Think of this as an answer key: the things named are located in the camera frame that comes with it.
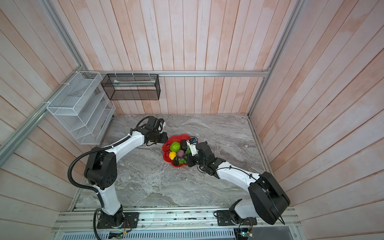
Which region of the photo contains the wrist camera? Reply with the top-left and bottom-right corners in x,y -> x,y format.
187,136 -> 198,156
159,119 -> 166,133

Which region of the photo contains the black wire mesh basket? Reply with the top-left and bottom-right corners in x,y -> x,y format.
101,73 -> 161,101

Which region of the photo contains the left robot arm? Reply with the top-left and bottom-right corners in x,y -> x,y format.
85,116 -> 168,228

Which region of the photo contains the yellow lemon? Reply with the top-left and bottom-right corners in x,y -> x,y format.
169,152 -> 178,161

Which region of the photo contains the black corrugated cable conduit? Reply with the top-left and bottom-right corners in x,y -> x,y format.
67,115 -> 151,193

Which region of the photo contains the green bumpy custard apple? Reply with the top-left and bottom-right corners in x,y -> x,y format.
170,142 -> 181,153

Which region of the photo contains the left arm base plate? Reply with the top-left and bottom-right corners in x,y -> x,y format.
96,212 -> 140,230

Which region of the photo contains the right aluminium frame bar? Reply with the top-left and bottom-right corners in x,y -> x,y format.
246,1 -> 307,117

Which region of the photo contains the green grape bunch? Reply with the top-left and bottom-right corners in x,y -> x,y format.
179,147 -> 191,165

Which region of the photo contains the left aluminium frame bar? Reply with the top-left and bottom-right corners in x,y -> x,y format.
1,1 -> 87,166

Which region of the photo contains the purple fig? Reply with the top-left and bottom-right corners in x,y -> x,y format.
177,150 -> 185,159

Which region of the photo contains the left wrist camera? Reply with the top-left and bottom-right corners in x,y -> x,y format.
159,119 -> 166,133

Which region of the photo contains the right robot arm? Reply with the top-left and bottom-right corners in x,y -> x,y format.
185,141 -> 291,226

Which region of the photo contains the red flower-shaped fruit bowl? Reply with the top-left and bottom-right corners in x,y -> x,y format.
162,134 -> 191,168

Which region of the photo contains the horizontal aluminium frame bar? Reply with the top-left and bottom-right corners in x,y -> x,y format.
96,70 -> 269,77

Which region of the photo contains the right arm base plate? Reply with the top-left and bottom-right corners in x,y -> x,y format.
214,210 -> 258,227

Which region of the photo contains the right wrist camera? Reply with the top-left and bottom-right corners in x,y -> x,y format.
187,136 -> 198,156

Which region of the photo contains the white wire mesh shelf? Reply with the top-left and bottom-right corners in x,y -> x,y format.
47,72 -> 116,145

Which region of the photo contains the dark avocado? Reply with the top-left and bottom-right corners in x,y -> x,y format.
180,140 -> 188,152

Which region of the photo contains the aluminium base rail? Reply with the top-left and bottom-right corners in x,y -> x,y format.
52,206 -> 302,233

